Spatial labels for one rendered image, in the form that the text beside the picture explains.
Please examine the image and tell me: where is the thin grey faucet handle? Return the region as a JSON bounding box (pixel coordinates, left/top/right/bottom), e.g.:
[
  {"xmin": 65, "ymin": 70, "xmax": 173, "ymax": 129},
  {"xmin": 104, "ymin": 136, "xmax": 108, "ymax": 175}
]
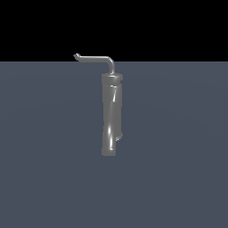
[{"xmin": 72, "ymin": 53, "xmax": 117, "ymax": 75}]

